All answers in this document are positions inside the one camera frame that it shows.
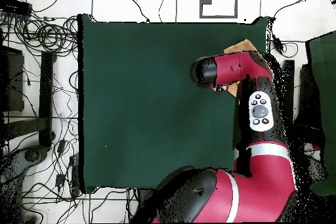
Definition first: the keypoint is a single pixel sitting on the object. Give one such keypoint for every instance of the tan terry towel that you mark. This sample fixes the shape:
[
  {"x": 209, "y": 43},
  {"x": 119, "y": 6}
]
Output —
[{"x": 240, "y": 45}]

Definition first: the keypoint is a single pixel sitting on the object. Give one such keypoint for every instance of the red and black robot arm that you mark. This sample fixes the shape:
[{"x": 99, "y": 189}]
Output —
[{"x": 262, "y": 176}]

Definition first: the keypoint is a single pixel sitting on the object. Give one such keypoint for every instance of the dark green table cloth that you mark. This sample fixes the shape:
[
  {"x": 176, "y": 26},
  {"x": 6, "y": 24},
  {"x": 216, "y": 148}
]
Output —
[{"x": 144, "y": 103}]

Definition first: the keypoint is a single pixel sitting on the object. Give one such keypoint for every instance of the black box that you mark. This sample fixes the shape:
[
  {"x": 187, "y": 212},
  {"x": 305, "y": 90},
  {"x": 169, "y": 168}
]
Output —
[
  {"x": 308, "y": 95},
  {"x": 14, "y": 82}
]

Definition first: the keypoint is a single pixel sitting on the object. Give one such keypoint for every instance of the green cloth of neighbouring table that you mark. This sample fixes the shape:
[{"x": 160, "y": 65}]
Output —
[{"x": 325, "y": 90}]

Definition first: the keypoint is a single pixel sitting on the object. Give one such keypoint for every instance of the black metal stand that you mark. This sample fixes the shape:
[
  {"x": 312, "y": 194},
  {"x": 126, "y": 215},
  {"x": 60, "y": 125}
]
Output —
[{"x": 143, "y": 200}]

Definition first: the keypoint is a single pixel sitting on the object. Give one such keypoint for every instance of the black power adapter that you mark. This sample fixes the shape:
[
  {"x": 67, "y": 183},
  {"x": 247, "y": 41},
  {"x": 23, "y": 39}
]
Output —
[
  {"x": 61, "y": 146},
  {"x": 59, "y": 180}
]

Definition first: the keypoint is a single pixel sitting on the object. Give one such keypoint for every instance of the long black power strip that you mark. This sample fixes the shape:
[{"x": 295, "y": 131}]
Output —
[{"x": 74, "y": 179}]

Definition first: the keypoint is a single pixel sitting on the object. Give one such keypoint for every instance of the dark grey wheeled base leg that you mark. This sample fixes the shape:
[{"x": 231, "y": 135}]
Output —
[{"x": 32, "y": 155}]

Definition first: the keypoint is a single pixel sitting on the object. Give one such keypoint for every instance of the grey square floor frame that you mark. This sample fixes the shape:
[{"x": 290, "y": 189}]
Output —
[{"x": 218, "y": 16}]

